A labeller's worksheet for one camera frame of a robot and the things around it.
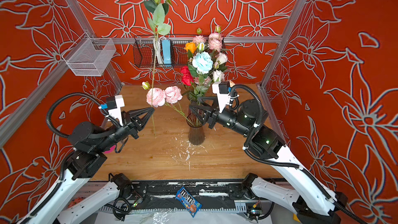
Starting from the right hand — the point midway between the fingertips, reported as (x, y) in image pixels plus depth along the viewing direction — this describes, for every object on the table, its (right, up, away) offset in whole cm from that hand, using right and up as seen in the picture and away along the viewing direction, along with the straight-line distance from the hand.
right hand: (194, 100), depth 50 cm
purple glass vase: (-1, +1, +18) cm, 18 cm away
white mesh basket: (-65, +26, +42) cm, 81 cm away
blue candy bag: (-2, -48, +18) cm, 51 cm away
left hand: (-14, -3, +1) cm, 14 cm away
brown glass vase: (0, -19, +37) cm, 42 cm away
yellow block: (+30, -34, -6) cm, 46 cm away
